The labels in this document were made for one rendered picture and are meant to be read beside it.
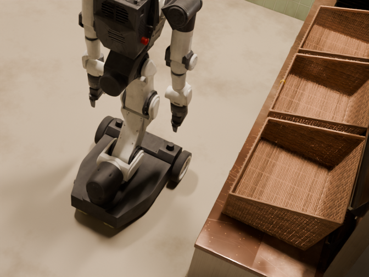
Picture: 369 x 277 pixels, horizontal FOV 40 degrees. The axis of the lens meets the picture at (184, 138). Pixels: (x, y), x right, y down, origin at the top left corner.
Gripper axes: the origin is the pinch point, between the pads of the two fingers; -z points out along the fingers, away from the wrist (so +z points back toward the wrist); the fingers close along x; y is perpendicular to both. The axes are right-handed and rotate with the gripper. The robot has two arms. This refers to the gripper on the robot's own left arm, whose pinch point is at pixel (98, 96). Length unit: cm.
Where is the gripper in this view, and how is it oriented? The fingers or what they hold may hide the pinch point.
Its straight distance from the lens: 277.8
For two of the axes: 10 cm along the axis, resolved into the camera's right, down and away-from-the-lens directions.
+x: 4.2, -7.1, 5.6
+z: 0.8, -5.9, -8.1
